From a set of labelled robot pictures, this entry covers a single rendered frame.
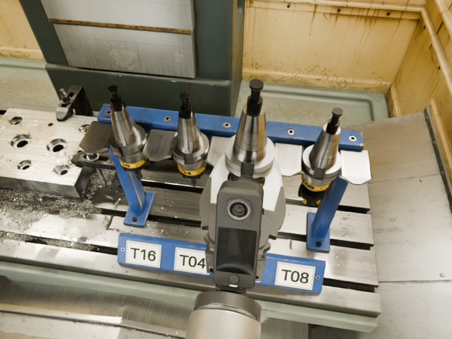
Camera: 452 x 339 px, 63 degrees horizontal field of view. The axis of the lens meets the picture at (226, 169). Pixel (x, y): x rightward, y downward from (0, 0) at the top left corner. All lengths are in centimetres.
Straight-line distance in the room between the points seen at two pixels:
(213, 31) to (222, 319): 98
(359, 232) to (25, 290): 86
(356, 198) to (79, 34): 99
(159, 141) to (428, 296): 73
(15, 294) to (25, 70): 125
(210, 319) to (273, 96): 143
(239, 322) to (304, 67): 143
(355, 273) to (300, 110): 95
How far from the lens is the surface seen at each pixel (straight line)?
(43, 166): 99
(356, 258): 91
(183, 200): 95
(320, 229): 87
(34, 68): 207
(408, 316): 102
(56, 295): 107
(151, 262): 84
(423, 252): 108
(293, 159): 62
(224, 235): 37
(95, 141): 67
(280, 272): 81
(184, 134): 58
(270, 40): 163
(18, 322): 112
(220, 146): 63
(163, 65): 130
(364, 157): 65
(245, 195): 35
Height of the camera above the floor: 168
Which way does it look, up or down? 51 degrees down
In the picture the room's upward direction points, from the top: straight up
